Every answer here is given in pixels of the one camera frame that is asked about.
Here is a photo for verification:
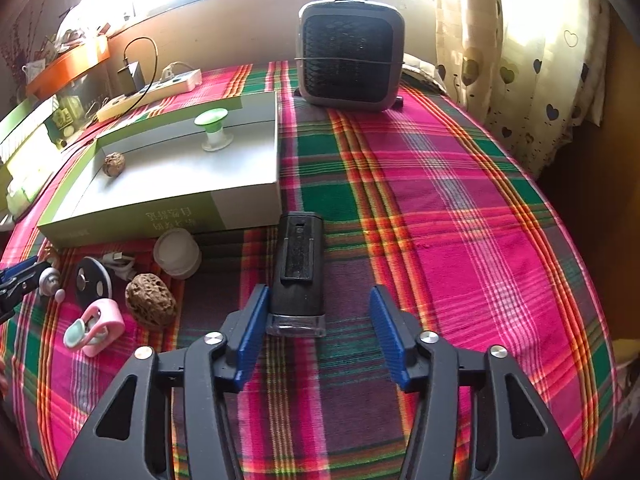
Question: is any green white striped box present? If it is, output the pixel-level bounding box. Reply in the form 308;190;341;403
0;97;58;161

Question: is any white plug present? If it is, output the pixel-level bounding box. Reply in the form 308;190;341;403
161;61;193;83

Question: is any large brown walnut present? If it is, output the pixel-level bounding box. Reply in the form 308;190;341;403
125;272;177;331

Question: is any green white tissue pack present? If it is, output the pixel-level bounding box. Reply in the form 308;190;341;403
4;160;56;217

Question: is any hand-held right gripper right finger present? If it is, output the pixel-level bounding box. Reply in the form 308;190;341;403
368;285;583;480

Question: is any black flashlight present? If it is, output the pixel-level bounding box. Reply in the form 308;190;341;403
266;211;328;338

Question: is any white coiled cable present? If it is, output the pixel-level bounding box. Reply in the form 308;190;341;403
102;251;138;281

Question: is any pink clip with mint pad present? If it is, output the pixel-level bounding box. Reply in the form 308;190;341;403
63;298;125;358

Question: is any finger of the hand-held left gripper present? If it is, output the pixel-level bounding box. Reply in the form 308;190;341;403
0;257;56;322

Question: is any green mushroom-shaped knob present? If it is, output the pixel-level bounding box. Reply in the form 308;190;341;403
194;110;232;152

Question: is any beige pillow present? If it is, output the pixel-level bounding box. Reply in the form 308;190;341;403
402;52;446;93

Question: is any black charger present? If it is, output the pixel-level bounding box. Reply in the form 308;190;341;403
117;61;146;97

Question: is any black round disc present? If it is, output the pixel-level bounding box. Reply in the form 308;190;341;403
76;256;112;306

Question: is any pink green plaid blanket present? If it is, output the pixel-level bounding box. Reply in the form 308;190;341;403
0;60;623;480

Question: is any black charger cable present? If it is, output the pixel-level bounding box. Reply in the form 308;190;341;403
85;36;160;116

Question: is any shallow green white cardboard box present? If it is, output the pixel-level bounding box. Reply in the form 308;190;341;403
37;91;282;248

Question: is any cream heart print curtain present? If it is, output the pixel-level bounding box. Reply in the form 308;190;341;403
432;0;613;176

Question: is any grey space heater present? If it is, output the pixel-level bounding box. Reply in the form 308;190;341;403
296;0;406;113

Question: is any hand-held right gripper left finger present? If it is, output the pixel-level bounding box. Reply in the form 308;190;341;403
57;284;273;480

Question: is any orange shelf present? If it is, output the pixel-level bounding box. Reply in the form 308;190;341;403
25;35;111;100

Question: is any small green box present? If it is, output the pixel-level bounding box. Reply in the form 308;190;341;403
54;95;85;133

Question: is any cream power strip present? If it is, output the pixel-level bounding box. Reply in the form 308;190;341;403
96;71;203;122

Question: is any white round plastic cap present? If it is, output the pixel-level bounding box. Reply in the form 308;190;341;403
152;227;202;280

